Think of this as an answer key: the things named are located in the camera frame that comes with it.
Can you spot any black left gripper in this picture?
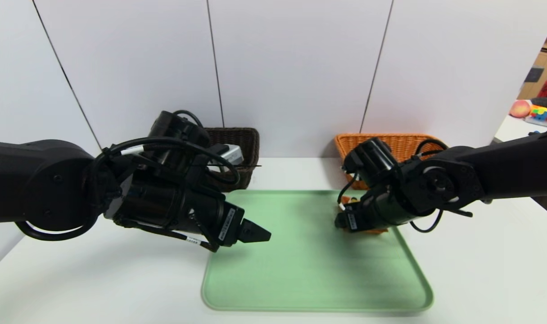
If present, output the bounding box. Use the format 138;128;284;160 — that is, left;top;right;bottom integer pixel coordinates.
181;188;271;248

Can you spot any light green plastic tray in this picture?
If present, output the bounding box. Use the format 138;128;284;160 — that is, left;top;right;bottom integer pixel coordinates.
201;189;434;312

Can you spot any dark brown wicker basket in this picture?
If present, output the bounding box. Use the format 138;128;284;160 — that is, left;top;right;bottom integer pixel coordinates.
203;127;260;192

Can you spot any toy waffle cake with fruit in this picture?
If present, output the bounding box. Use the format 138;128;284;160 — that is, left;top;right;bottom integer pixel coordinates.
337;202;389;235

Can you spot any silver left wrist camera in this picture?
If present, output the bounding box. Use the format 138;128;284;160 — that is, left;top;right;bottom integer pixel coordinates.
209;144;245;167

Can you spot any orange wicker basket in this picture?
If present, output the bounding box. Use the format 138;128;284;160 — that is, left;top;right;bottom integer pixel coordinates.
335;133;447;190

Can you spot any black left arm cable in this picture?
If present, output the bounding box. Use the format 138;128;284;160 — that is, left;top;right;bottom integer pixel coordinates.
14;110;240;241

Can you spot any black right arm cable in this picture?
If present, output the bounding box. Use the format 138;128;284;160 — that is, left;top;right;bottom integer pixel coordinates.
408;139;474;233

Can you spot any toy peach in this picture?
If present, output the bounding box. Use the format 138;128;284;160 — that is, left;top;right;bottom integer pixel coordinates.
510;99;532;118

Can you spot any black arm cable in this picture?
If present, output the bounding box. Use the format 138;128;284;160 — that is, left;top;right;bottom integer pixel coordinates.
408;139;474;233
14;110;240;241

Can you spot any white side table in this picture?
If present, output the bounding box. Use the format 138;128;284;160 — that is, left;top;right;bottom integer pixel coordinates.
494;115;547;142

